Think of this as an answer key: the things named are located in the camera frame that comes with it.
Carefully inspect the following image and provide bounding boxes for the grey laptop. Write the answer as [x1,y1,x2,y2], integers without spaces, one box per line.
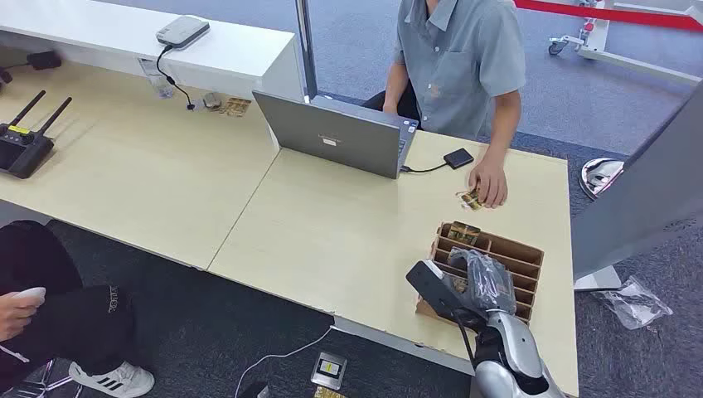
[251,90,420,181]

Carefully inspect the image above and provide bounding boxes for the person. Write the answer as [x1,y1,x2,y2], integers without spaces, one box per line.
[0,219,157,398]
[361,0,527,211]

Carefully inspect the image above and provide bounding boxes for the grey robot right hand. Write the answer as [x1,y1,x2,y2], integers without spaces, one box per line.
[446,247,518,331]

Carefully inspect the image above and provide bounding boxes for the person's left hand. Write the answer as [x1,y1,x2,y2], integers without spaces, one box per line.
[467,156,510,211]

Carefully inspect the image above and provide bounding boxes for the grey box device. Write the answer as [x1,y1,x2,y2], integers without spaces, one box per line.
[155,15,211,51]

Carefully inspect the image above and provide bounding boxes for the gold patterned card stack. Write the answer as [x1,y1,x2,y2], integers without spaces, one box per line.
[218,97,253,118]
[455,187,485,213]

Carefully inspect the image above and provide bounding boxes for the red barrier belt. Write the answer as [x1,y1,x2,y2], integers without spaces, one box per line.
[512,0,703,34]

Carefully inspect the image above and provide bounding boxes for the black remote controller with antennas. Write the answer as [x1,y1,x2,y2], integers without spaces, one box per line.
[0,90,74,180]

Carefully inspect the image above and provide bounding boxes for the white handheld device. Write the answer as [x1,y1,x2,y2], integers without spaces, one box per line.
[11,286,47,303]

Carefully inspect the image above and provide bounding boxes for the clear plastic cup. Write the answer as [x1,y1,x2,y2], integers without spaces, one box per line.
[137,56,177,100]

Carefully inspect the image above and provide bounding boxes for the large grey panel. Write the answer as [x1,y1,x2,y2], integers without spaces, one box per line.
[570,80,703,293]

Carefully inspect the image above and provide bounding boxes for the metal pole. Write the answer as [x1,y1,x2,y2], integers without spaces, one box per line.
[293,0,319,101]

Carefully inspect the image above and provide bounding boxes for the black power adapter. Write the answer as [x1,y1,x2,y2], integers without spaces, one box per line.
[26,50,63,71]

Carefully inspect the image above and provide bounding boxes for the black drive cable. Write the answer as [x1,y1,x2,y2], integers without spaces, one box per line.
[400,161,448,175]

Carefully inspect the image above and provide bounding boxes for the metal chair legs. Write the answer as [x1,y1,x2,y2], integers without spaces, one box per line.
[0,359,85,398]

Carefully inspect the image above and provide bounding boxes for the white floor cable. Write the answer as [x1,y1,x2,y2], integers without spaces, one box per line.
[234,326,336,398]

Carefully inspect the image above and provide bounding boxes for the black external drive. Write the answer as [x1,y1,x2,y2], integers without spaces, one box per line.
[443,148,475,171]

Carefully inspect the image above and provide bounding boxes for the person's hand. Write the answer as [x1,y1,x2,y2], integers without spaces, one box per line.
[0,291,47,342]

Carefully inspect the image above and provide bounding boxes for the chrome round base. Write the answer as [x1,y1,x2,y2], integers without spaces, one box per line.
[579,158,626,201]

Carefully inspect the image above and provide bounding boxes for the white counter shelf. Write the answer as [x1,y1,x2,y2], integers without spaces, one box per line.
[0,0,305,104]

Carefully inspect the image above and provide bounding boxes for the white wheeled frame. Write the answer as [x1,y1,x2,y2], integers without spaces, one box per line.
[547,0,703,87]

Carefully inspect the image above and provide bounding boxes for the black white wrist camera box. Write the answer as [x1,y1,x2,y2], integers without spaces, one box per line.
[405,260,469,326]

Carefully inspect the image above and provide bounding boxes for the black device cable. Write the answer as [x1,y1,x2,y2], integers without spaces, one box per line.
[155,45,196,111]

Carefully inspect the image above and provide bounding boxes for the black floor object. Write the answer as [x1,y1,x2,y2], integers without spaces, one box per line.
[238,381,271,398]

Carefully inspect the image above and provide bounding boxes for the clear plastic bag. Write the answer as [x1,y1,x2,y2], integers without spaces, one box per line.
[592,274,675,331]

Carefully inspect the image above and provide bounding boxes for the metal floor socket box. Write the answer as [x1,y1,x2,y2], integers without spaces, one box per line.
[310,351,349,391]

